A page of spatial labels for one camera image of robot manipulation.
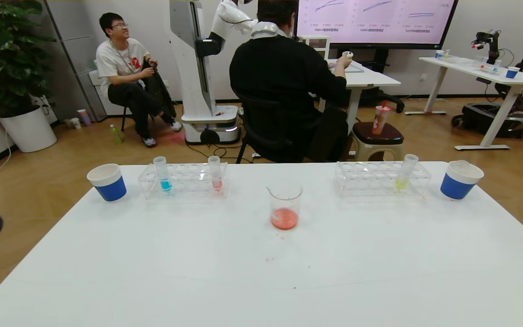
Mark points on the blue pigment test tube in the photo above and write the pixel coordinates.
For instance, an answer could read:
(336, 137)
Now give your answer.
(164, 178)

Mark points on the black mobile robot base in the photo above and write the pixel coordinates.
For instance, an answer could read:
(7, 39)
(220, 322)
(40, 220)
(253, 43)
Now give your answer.
(488, 118)

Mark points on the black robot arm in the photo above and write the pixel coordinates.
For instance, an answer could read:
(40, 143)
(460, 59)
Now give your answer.
(490, 41)

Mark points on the clear acrylic tube rack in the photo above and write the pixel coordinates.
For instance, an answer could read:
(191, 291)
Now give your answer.
(186, 181)
(366, 181)

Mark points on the pink pigment test tube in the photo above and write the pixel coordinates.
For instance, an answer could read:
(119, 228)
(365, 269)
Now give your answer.
(216, 178)

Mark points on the glass beaker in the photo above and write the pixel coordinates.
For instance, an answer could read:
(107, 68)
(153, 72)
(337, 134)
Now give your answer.
(284, 209)

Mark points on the yellow pigment test tube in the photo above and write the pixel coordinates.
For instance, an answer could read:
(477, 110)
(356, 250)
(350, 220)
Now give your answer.
(402, 181)

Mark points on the small clear tube rack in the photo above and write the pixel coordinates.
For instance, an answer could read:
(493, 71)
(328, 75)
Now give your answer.
(488, 66)

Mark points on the white planter pot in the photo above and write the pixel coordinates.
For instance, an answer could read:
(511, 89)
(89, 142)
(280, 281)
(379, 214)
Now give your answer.
(27, 131)

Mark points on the blue white paper cup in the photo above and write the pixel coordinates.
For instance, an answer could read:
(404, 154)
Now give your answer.
(456, 186)
(109, 185)

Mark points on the green plastic bottle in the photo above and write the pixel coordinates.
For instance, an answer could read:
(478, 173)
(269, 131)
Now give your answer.
(115, 133)

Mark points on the green potted plant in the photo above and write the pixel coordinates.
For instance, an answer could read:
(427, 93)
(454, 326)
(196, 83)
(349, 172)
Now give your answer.
(2, 54)

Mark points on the white low cabinet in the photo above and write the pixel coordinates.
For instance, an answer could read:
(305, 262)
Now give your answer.
(94, 86)

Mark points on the grey tall cabinet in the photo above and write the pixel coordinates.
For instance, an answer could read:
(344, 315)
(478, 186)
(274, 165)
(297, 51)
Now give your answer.
(68, 45)

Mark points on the man in white shirt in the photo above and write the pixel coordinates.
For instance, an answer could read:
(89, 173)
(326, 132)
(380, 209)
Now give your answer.
(120, 61)

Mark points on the white humanoid robot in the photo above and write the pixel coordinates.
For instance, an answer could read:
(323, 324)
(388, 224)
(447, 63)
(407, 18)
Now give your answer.
(189, 68)

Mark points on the black office chair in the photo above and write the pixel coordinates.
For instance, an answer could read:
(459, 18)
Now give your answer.
(266, 129)

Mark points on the man in black sweater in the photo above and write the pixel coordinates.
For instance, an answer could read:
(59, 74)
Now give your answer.
(279, 72)

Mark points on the white neck band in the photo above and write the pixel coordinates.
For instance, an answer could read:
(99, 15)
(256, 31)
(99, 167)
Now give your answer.
(266, 29)

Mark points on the white desktop shelf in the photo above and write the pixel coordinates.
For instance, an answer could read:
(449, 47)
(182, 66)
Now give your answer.
(318, 43)

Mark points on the grey tablet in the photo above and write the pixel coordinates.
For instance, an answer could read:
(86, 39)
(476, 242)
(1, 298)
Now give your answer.
(354, 68)

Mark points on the small white desk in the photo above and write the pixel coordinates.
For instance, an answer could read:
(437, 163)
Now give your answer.
(366, 79)

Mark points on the pink drink cup with straw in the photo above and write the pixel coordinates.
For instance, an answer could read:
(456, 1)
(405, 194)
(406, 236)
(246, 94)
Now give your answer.
(380, 119)

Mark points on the beige stool brown seat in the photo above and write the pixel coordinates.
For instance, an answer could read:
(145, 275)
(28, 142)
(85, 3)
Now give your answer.
(393, 135)

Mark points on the black swivel chair base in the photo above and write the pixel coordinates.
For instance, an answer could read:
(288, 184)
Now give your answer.
(386, 102)

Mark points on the large display screen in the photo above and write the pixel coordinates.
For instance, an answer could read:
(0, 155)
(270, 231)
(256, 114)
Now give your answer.
(375, 22)

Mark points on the long white desk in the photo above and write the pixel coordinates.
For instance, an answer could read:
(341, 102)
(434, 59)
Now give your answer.
(484, 72)

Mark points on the small blue white cup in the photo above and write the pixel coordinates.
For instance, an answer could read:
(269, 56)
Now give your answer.
(512, 72)

